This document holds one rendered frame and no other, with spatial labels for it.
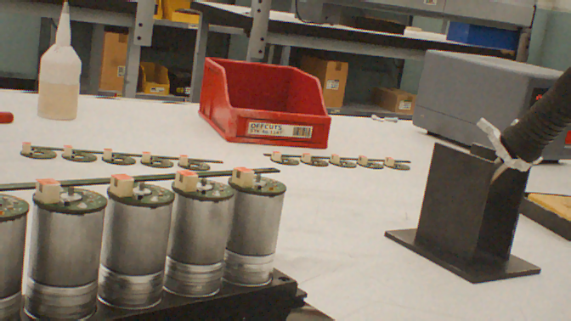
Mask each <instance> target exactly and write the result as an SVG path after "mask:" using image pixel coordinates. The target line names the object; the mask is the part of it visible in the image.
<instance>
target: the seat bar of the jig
mask: <svg viewBox="0 0 571 321"><path fill-rule="evenodd" d="M296 284H297V282H296V280H295V279H292V278H291V277H289V276H287V275H285V274H284V273H282V272H281V271H279V269H277V268H275V267H274V269H273V275H272V280H271V283H270V284H266V285H264V286H256V287H250V286H240V285H236V284H231V283H228V282H225V281H223V280H221V283H220V289H219V292H218V293H217V294H215V295H213V296H207V297H187V296H179V295H176V294H173V293H171V292H169V291H167V290H164V289H162V293H161V302H160V303H159V304H158V305H156V306H154V307H150V308H145V309H137V310H131V309H121V308H117V307H111V306H109V305H106V304H104V303H103V302H102V301H99V300H98V299H97V298H96V305H95V314H94V315H93V316H92V317H90V318H87V319H85V320H83V321H211V320H214V319H219V318H226V317H229V316H234V315H237V314H242V313H248V312H253V311H256V310H261V309H264V308H269V307H276V306H279V305H284V304H287V303H291V302H293V300H294V295H295V289H296ZM24 305H25V294H23V295H22V297H21V308H20V321H36V320H34V319H32V318H29V317H28V316H26V315H25V312H24Z"/></svg>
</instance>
